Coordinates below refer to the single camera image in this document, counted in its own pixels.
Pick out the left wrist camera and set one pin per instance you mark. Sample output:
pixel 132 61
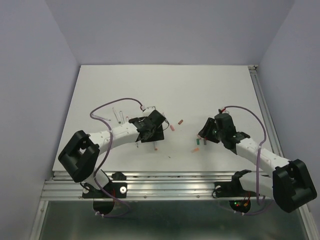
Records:
pixel 148 110

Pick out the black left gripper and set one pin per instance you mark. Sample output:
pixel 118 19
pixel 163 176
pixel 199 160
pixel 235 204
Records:
pixel 158 135

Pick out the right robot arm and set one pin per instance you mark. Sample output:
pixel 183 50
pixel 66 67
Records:
pixel 287 182

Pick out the grey capped white marker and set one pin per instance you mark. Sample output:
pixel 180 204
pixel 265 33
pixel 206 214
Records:
pixel 122 116

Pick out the beige capped white marker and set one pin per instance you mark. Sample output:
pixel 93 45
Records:
pixel 155 145

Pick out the aluminium side rail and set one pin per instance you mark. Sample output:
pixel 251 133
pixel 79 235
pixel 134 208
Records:
pixel 267 118

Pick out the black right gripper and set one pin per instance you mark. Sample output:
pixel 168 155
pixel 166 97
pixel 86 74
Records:
pixel 205 132

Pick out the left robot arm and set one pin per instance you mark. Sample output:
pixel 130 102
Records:
pixel 80 154

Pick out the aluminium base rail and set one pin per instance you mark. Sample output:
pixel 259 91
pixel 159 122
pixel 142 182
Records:
pixel 144 186

